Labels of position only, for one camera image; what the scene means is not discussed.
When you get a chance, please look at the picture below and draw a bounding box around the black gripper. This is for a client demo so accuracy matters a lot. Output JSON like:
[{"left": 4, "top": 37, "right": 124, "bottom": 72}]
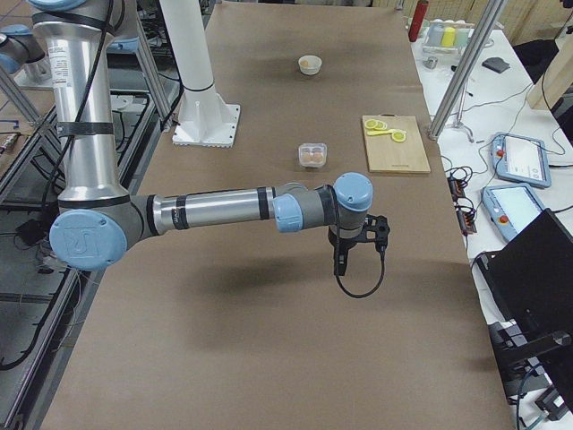
[{"left": 328, "top": 225, "right": 363, "bottom": 276}]

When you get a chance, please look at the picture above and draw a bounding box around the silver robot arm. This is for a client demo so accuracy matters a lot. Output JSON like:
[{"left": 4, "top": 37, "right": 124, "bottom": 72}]
[
  {"left": 1, "top": 24, "right": 51, "bottom": 82},
  {"left": 31, "top": 1, "right": 373, "bottom": 274}
]

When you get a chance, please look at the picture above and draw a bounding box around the clear plastic egg box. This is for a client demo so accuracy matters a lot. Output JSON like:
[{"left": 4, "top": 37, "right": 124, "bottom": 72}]
[{"left": 298, "top": 142, "right": 328, "bottom": 168}]

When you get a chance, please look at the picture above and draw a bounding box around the wooden cutting board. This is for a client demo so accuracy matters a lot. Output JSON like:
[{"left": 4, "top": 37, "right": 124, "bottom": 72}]
[{"left": 362, "top": 115, "right": 431, "bottom": 174}]

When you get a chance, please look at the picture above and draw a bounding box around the lemon slice pair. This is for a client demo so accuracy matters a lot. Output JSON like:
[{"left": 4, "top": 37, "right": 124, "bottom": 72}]
[{"left": 363, "top": 118, "right": 388, "bottom": 131}]

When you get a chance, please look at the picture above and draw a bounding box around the blue teach pendant near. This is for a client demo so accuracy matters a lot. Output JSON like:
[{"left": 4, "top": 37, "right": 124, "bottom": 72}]
[{"left": 482, "top": 183, "right": 545, "bottom": 242}]

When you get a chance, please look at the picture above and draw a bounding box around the blue teach pendant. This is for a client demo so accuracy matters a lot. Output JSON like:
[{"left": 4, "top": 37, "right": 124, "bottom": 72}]
[
  {"left": 482, "top": 183, "right": 545, "bottom": 242},
  {"left": 491, "top": 133, "right": 552, "bottom": 189}
]

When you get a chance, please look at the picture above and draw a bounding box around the white ceramic bowl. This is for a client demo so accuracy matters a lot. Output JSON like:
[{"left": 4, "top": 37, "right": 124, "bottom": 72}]
[{"left": 298, "top": 55, "right": 322, "bottom": 76}]

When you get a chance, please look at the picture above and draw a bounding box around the blue teach pendant far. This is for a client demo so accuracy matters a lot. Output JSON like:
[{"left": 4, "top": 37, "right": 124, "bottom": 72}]
[{"left": 491, "top": 133, "right": 552, "bottom": 189}]

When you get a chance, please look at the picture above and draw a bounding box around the small metal cylinder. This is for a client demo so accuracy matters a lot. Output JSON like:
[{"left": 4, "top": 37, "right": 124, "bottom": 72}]
[{"left": 423, "top": 56, "right": 438, "bottom": 70}]

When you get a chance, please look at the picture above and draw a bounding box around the red bottle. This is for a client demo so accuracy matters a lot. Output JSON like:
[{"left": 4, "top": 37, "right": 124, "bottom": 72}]
[{"left": 408, "top": 0, "right": 429, "bottom": 42}]

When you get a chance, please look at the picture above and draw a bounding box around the grey cup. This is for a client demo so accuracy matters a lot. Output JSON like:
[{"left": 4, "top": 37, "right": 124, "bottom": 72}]
[{"left": 426, "top": 23, "right": 444, "bottom": 47}]

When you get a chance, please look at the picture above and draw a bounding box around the yellow cup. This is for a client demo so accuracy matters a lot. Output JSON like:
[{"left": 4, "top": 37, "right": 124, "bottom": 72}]
[{"left": 440, "top": 26, "right": 457, "bottom": 47}]

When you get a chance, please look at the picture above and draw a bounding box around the small black square pad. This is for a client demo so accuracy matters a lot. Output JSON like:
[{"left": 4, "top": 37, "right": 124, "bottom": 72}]
[{"left": 482, "top": 57, "right": 510, "bottom": 73}]

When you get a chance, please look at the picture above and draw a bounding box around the black camera mount wrist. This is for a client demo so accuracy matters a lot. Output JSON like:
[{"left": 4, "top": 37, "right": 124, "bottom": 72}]
[{"left": 355, "top": 214, "right": 390, "bottom": 247}]

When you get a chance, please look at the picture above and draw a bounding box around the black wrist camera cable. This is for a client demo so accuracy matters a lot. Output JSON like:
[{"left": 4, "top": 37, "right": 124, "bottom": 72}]
[{"left": 335, "top": 241, "right": 389, "bottom": 298}]

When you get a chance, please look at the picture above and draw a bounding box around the lemon slice near handle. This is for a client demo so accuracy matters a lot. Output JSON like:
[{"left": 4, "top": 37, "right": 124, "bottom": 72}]
[{"left": 390, "top": 129, "right": 407, "bottom": 142}]

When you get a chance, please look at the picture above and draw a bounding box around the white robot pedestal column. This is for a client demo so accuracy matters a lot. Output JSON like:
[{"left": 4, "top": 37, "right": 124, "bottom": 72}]
[{"left": 160, "top": 1, "right": 241, "bottom": 148}]

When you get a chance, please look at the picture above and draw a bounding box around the aluminium frame post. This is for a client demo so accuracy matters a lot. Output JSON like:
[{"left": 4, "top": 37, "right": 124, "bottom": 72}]
[{"left": 428, "top": 0, "right": 508, "bottom": 141}]

